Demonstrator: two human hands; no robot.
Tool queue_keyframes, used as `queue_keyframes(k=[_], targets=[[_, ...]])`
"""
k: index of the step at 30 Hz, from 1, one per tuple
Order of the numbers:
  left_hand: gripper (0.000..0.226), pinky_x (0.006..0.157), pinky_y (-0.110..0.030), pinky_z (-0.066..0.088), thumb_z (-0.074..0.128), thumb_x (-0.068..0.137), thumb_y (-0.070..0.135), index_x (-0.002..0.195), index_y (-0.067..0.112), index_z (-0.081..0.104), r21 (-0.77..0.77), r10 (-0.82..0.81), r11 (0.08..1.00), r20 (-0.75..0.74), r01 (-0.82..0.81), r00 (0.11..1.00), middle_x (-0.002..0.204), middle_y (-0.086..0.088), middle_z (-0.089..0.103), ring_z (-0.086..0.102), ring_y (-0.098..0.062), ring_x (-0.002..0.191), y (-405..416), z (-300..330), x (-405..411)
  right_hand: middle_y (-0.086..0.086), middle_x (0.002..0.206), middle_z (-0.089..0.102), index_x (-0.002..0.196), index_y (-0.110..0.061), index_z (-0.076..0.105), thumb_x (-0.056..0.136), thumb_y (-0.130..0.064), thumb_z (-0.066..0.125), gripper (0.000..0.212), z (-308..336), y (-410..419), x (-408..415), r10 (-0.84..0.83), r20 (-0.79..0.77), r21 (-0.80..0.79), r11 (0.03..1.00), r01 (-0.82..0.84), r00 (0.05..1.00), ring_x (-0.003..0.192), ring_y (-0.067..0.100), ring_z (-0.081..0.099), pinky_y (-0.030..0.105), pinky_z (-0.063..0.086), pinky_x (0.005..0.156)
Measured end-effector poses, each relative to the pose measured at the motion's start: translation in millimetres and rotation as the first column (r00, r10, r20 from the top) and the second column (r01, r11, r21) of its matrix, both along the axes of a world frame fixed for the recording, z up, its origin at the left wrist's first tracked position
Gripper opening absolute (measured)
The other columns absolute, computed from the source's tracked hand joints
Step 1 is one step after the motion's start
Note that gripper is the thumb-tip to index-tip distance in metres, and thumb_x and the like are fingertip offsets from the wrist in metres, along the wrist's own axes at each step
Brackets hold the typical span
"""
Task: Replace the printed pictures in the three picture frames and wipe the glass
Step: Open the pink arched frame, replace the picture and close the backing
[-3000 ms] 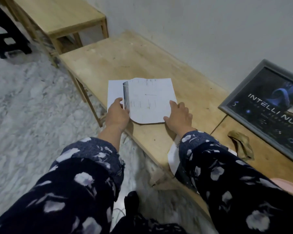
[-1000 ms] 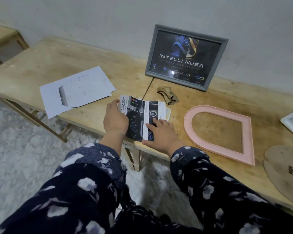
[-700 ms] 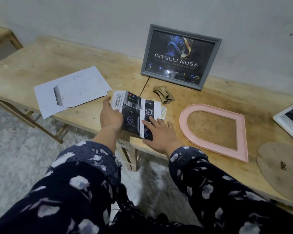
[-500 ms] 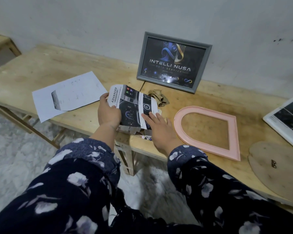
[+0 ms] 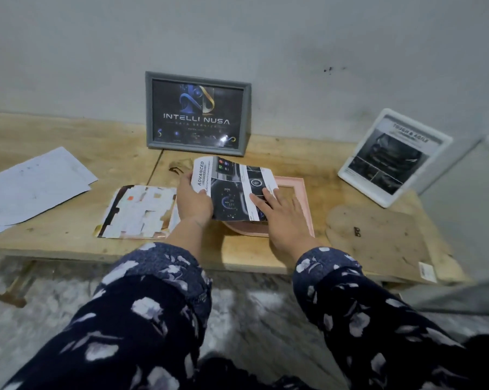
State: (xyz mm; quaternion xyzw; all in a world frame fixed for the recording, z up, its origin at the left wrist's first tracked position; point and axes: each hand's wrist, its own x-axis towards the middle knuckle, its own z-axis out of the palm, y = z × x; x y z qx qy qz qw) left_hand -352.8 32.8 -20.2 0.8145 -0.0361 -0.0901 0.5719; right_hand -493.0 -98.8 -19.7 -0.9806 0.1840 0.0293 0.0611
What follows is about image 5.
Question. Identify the person's right hand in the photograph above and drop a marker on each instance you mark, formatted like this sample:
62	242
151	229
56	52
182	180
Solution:
287	227

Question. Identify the person's left hand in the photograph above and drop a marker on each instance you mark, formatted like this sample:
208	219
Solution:
193	207

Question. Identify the pink arched picture frame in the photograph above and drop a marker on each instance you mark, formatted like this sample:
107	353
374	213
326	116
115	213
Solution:
305	199

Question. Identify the arched car dashboard print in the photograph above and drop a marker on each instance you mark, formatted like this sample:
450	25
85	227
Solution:
232	190

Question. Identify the brown wiping cloth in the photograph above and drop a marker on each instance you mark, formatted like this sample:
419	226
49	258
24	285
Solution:
181	166

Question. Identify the white picture frame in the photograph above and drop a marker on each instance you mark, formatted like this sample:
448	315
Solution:
344	174

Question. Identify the arched brown backing board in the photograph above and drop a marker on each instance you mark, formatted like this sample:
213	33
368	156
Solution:
378	243

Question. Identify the grey picture frame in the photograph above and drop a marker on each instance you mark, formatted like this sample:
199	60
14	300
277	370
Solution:
149	113

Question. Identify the person's left forearm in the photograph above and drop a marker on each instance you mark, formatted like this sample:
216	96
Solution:
126	320

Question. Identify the person's right forearm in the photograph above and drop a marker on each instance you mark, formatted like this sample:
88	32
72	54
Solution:
370	320

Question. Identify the person's dark floral dress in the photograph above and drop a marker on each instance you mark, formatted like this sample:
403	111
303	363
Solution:
236	377

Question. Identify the black car brochure print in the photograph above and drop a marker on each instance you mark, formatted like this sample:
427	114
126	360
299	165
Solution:
391	158

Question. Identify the white cabinet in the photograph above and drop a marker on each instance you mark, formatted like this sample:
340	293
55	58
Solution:
460	223

